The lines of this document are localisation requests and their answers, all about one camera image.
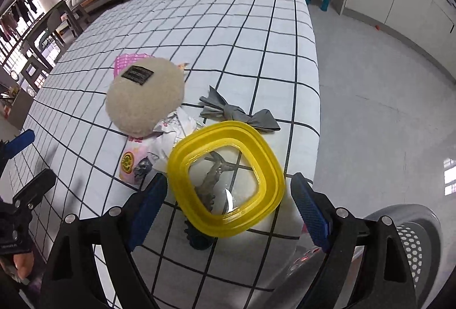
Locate grey fabric bow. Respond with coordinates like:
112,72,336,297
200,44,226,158
199,85,282,134

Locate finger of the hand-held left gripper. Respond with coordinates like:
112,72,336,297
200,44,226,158
12,169,57,210
5,129,35,163

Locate white and pink snack wrapper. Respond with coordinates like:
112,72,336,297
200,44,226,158
119,107,198,185

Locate dark teal toy dinosaur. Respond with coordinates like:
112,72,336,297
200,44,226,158
183,150,246,251

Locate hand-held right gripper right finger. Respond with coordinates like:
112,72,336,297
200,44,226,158
290,172,417,309

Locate person's left hand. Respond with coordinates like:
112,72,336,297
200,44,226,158
0,252,35,285

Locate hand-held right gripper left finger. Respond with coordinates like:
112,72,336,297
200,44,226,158
41,172,168,309

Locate grey perforated bin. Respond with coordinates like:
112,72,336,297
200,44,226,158
285,202,444,309

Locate hanging clothes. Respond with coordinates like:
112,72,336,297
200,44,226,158
0,0,45,42

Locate beige round fluffy pad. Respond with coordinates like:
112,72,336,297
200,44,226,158
106,57,186,137

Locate dark chair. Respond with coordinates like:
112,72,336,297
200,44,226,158
21,3,89,82

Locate yellow rimmed clear lid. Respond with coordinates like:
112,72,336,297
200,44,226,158
167,121,286,238

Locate black checked white tablecloth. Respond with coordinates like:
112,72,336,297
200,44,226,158
9,0,321,309

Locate clear plastic container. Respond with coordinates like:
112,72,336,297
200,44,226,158
174,184,298,249

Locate pink plastic mesh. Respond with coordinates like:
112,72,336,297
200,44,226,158
115,52,157,80

